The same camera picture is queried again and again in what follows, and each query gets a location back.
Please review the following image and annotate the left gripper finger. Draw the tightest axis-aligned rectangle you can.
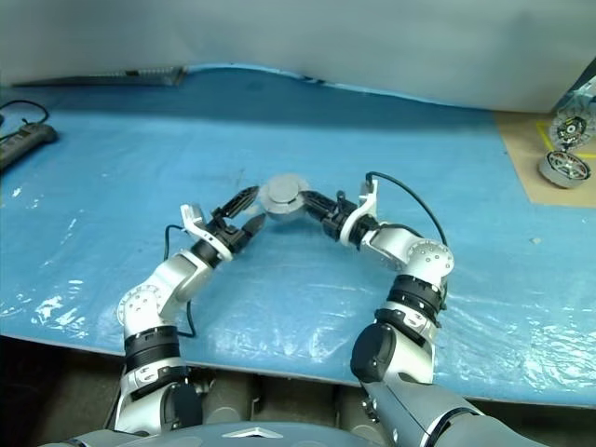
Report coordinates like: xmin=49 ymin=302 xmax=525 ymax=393
xmin=240 ymin=213 xmax=268 ymax=247
xmin=216 ymin=184 xmax=261 ymax=221

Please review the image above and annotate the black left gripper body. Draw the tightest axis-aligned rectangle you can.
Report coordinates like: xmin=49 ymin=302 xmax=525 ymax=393
xmin=210 ymin=210 xmax=251 ymax=256

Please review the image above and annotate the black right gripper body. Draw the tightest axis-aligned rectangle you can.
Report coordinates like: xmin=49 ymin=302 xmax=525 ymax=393
xmin=319 ymin=189 xmax=359 ymax=240

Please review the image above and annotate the grey motor housing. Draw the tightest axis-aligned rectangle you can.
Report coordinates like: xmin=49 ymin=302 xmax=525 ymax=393
xmin=264 ymin=197 xmax=305 ymax=224

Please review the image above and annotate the grey round motor lid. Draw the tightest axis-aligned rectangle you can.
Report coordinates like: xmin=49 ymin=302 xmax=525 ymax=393
xmin=257 ymin=172 xmax=311 ymax=207

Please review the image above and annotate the open silver motor stator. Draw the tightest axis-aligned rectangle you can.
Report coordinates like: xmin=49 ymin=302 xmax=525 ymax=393
xmin=538 ymin=149 xmax=594 ymax=190

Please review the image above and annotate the round motor part with wiring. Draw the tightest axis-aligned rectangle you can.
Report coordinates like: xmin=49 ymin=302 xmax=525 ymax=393
xmin=551 ymin=104 xmax=596 ymax=151

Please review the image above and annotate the grey metal bar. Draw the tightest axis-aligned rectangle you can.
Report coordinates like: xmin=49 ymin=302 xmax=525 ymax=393
xmin=11 ymin=66 xmax=187 ymax=88

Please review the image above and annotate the grey rounded block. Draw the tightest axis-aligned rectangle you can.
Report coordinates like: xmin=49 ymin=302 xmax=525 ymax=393
xmin=202 ymin=372 xmax=255 ymax=425
xmin=334 ymin=385 xmax=378 ymax=432

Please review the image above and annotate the brown cardboard sheet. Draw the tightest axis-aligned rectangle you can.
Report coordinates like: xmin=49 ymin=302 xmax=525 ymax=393
xmin=493 ymin=109 xmax=596 ymax=209

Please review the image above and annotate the grey robot torso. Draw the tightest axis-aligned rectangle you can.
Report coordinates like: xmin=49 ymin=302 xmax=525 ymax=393
xmin=36 ymin=415 xmax=397 ymax=447

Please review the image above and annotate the black power strip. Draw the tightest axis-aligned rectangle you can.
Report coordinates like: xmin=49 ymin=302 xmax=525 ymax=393
xmin=0 ymin=123 xmax=61 ymax=169

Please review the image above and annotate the clear plastic wrap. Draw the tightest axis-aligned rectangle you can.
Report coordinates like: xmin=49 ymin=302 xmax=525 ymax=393
xmin=556 ymin=60 xmax=596 ymax=115

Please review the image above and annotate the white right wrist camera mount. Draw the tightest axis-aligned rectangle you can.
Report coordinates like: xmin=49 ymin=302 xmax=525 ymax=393
xmin=338 ymin=179 xmax=381 ymax=249

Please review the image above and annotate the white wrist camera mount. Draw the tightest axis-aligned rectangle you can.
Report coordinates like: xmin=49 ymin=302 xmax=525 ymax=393
xmin=338 ymin=179 xmax=381 ymax=249
xmin=179 ymin=203 xmax=235 ymax=261

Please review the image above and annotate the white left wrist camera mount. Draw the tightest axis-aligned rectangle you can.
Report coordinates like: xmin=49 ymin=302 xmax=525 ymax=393
xmin=179 ymin=203 xmax=235 ymax=261

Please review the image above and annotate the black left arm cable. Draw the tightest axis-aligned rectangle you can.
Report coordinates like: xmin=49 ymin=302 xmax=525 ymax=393
xmin=162 ymin=224 xmax=197 ymax=338

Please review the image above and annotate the black power strip cable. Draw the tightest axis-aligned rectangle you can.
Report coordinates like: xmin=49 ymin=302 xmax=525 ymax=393
xmin=0 ymin=100 xmax=51 ymax=141

